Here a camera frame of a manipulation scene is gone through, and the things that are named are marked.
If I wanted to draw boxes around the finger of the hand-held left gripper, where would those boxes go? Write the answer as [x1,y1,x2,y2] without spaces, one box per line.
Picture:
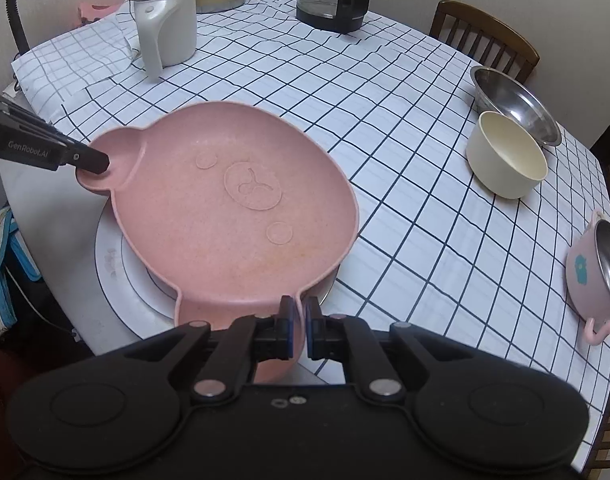
[0,88,111,174]

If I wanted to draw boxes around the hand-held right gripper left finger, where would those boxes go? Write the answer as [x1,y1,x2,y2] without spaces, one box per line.
[125,296,295,403]

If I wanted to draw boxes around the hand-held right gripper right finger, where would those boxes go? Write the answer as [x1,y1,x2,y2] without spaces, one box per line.
[305,296,466,403]

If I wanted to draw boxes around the pink bear-shaped plate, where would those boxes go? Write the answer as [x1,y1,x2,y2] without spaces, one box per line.
[75,101,360,383]

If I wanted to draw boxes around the large white plate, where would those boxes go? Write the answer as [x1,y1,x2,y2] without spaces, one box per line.
[94,195,342,356]

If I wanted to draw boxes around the small white plate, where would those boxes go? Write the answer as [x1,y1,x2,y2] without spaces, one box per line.
[121,240,181,321]

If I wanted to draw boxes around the cream bowl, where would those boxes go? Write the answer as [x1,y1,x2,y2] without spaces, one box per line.
[466,111,549,200]

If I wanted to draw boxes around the pink bowl with handles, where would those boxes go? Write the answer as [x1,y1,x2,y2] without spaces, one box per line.
[566,210,610,345]

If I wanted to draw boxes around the stainless steel bowl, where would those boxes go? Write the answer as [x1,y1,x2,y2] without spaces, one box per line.
[470,66,563,147]

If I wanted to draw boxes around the blue and white bag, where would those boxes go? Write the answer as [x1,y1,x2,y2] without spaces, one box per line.
[0,205,42,341]

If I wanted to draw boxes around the pink stool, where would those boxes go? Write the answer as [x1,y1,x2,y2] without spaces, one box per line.
[78,2,122,25]

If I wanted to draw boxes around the white steel-rimmed jug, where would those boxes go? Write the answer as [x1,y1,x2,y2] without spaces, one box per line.
[132,0,198,81]

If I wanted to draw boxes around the black cable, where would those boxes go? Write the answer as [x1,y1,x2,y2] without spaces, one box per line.
[5,0,32,53]

